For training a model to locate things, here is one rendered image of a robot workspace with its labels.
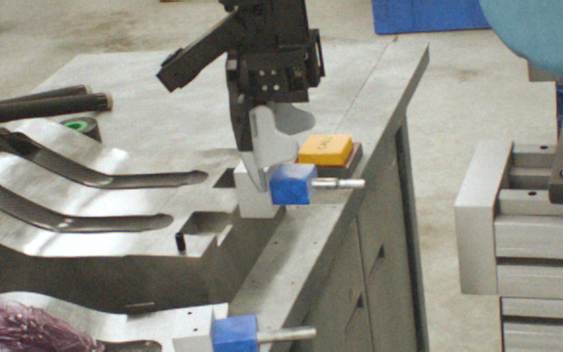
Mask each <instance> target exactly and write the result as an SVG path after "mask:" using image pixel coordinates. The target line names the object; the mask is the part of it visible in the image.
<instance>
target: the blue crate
mask: <svg viewBox="0 0 563 352"><path fill-rule="evenodd" d="M370 4H372V13H373V26H374V33H376V34H378V35H390V34H407V33H423V32H439V31H456V30H471V29H488V28H491V26H490V25H489V23H488V21H487V19H486V17H485V15H484V12H482V9H481V7H480V4H479V0H370Z"/></svg>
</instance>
